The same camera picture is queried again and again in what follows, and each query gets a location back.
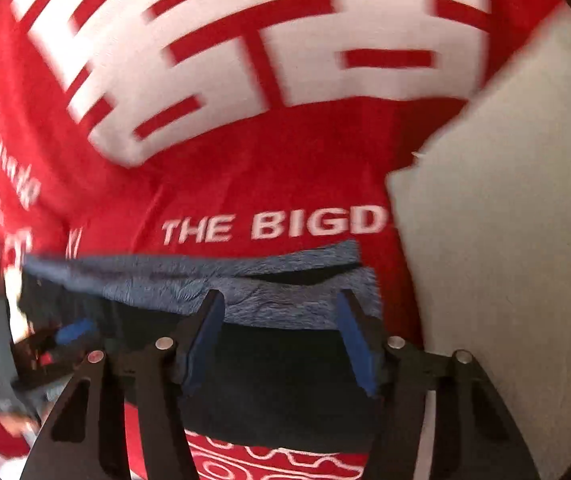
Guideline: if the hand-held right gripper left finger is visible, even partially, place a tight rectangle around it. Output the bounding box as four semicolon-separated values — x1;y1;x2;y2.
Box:
19;289;226;480

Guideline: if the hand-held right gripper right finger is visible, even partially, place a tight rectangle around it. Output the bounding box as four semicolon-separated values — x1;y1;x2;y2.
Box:
336;288;542;480

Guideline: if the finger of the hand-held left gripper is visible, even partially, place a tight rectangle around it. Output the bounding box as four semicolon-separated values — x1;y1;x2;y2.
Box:
12;317;99;392

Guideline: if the black and grey sock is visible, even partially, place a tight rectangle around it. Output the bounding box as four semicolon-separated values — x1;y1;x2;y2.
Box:
18;240;387;454

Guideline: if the red printed blanket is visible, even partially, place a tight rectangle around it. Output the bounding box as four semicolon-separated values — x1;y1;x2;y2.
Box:
0;0;566;480

